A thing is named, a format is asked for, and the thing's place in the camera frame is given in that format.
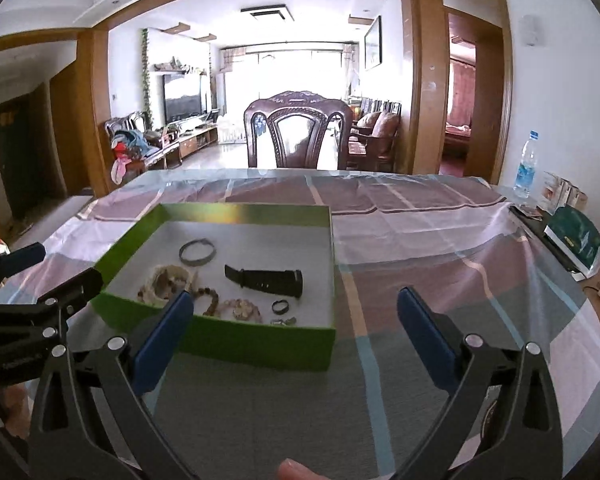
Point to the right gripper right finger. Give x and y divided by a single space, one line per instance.
436 339

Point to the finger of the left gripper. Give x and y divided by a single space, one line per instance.
75 293
22 259

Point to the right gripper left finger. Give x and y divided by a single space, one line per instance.
154 342

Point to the white wristwatch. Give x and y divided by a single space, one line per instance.
166 282

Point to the silver metal bangle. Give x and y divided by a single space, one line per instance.
197 252

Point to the silver chain charm jewelry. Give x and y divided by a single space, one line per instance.
284 321

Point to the black wristwatch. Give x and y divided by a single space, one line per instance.
288 283

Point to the operator left hand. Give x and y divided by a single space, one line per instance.
15 401

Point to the operator right hand thumb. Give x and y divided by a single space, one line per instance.
292 470

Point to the plaid tablecloth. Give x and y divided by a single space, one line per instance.
454 240

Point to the green cardboard box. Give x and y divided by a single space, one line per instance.
246 236

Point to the green white booklet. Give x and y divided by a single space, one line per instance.
577 237

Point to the chair with clothes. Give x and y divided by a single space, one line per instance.
135 149

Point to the plastic water bottle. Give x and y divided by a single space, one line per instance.
527 166

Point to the green ivy garland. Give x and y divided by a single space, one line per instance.
144 78

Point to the wooden tv cabinet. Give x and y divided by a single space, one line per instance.
192 140

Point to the wooden sofa with cushions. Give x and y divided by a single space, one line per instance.
373 138

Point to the television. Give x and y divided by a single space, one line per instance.
181 96

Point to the carved dark wooden chair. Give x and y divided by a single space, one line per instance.
297 122

